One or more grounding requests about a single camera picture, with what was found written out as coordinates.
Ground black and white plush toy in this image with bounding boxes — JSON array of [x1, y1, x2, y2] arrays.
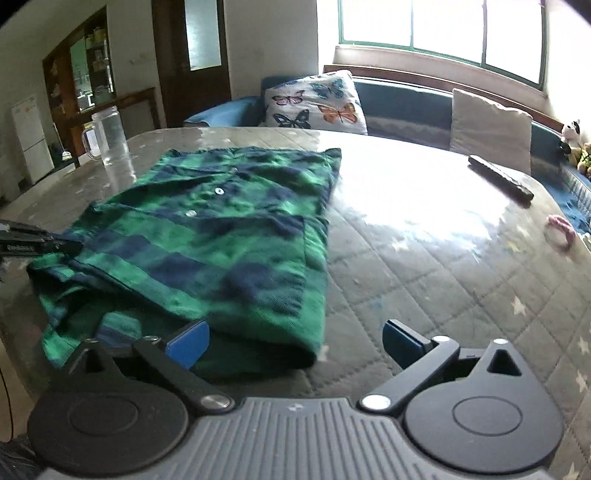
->
[[561, 120, 583, 153]]

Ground green blue plaid shirt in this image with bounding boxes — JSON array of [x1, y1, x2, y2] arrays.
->
[[28, 147, 342, 381]]

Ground blue sofa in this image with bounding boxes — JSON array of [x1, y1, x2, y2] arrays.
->
[[184, 76, 591, 232]]

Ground clear glass mug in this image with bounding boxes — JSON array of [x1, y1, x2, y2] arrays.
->
[[82, 106, 134, 169]]

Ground clear plastic storage box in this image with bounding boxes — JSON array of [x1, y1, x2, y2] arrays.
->
[[561, 164, 591, 232]]

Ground black remote control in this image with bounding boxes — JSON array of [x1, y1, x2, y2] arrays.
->
[[468, 154, 535, 204]]

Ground dark wooden display cabinet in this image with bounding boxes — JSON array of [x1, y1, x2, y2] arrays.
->
[[44, 4, 116, 167]]

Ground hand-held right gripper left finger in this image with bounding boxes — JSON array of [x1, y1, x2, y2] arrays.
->
[[59, 320, 234, 414]]

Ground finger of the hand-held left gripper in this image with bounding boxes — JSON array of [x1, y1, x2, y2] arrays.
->
[[0, 220, 58, 241], [0, 237, 84, 256]]

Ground dark wooden sideboard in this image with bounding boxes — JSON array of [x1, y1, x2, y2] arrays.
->
[[115, 87, 161, 136]]

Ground green framed window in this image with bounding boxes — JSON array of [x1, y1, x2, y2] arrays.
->
[[337, 0, 548, 88]]

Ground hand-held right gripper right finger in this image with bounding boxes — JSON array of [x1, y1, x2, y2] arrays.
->
[[360, 319, 534, 414]]

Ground pink hair tie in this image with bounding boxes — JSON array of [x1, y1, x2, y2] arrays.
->
[[545, 215, 578, 250]]

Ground orange green plush toy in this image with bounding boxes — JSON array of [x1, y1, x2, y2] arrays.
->
[[568, 143, 591, 178]]

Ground white refrigerator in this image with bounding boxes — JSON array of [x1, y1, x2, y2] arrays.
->
[[10, 95, 55, 183]]

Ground white butterfly print pillow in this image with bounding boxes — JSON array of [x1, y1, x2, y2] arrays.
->
[[264, 70, 369, 136]]

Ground wooden door with frosted pane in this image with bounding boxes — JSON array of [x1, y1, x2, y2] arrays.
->
[[152, 0, 232, 130]]

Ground beige cushion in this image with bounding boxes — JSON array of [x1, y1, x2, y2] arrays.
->
[[450, 89, 533, 175]]

